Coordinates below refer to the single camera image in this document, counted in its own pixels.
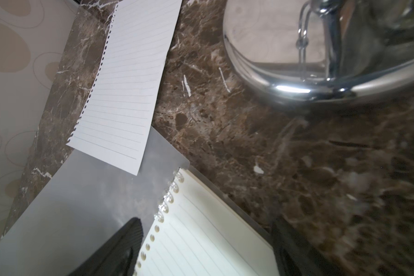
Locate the spiral notebook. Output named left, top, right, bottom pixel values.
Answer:
left=0, top=130, right=279, bottom=276

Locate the chrome hook stand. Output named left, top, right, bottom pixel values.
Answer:
left=223, top=1, right=414, bottom=106

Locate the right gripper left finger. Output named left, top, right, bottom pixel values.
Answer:
left=70, top=217, right=144, bottom=276

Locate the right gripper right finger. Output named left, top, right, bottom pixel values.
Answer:
left=271, top=217, right=344, bottom=276

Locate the torn lined page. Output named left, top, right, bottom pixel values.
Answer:
left=67, top=0, right=181, bottom=175

